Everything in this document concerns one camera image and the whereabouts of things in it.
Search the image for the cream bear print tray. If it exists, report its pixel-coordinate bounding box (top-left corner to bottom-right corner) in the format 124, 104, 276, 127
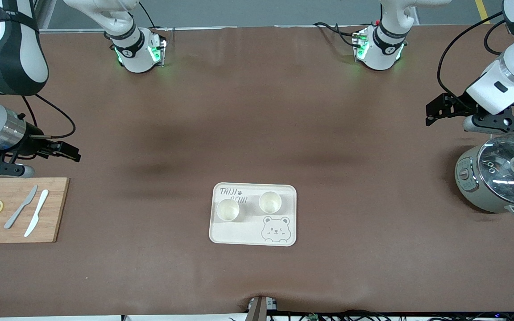
208, 182, 298, 247

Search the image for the metal table edge bracket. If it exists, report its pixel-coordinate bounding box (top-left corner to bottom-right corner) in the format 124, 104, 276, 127
247, 296, 279, 321

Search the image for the wooden cutting board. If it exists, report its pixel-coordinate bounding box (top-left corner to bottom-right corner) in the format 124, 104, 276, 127
0, 177, 70, 244

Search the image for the brown table mat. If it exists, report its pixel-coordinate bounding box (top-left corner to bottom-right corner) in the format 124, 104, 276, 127
0, 25, 514, 318

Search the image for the black left base cable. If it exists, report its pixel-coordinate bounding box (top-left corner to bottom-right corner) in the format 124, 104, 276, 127
314, 21, 362, 47

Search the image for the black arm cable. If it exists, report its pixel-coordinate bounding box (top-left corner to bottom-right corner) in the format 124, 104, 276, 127
437, 11, 510, 107
21, 94, 77, 140

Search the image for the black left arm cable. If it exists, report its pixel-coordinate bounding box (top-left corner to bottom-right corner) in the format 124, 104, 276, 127
437, 11, 510, 107

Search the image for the white plastic knife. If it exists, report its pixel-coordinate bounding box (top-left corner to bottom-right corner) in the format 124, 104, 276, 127
24, 189, 50, 238

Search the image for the glass pot lid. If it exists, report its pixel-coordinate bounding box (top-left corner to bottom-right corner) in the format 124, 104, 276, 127
477, 135, 514, 206

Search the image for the white plastic cup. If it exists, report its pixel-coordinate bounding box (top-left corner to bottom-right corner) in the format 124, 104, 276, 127
216, 198, 240, 222
258, 191, 282, 214

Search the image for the black base cable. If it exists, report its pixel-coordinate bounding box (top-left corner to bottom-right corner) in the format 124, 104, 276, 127
138, 1, 157, 29
314, 21, 362, 47

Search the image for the black right base cable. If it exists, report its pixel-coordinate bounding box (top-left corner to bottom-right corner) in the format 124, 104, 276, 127
138, 1, 157, 29

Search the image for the grey plastic knife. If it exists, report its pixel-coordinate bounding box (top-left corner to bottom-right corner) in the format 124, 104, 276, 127
4, 185, 38, 230

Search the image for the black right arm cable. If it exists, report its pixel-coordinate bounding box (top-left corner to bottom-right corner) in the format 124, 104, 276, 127
21, 94, 77, 140

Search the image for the grey cooking pot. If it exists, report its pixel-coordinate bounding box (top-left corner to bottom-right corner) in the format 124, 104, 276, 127
455, 129, 514, 218

